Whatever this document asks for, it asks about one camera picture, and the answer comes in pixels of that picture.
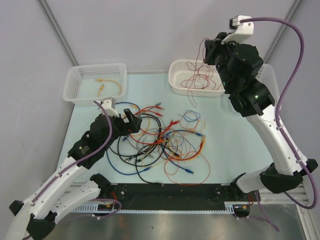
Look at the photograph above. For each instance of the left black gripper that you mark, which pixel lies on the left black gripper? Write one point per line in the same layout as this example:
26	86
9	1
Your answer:
133	127

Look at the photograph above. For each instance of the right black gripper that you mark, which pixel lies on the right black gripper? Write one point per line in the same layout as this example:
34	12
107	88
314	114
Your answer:
212	46

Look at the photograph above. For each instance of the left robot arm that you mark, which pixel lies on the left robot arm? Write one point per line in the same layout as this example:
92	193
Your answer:
38	214

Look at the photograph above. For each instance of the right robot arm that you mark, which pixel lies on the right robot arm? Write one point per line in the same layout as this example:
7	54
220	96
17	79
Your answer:
237	65

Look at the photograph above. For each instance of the middle white plastic basket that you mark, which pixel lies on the middle white plastic basket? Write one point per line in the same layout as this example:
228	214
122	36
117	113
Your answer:
194	78

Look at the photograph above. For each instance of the white plastic basket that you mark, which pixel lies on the white plastic basket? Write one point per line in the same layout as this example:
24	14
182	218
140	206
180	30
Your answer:
194	78
85	84
267	76

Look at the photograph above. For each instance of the right white plastic basket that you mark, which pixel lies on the right white plastic basket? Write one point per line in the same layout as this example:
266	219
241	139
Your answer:
267	76

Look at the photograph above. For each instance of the left white plastic basket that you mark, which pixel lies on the left white plastic basket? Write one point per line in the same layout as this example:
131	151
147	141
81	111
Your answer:
85	84

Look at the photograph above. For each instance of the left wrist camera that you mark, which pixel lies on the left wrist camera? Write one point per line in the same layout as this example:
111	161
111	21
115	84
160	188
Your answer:
108	107

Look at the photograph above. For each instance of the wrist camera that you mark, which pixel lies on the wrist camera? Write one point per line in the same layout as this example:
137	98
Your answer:
241	29
108	107

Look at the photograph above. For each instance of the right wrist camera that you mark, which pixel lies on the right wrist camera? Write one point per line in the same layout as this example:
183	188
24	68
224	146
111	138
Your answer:
241	29

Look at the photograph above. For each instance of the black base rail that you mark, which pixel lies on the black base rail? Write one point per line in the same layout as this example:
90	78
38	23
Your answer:
174	197

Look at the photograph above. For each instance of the white slotted cable duct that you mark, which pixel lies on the white slotted cable duct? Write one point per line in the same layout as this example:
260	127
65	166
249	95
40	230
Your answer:
92	208

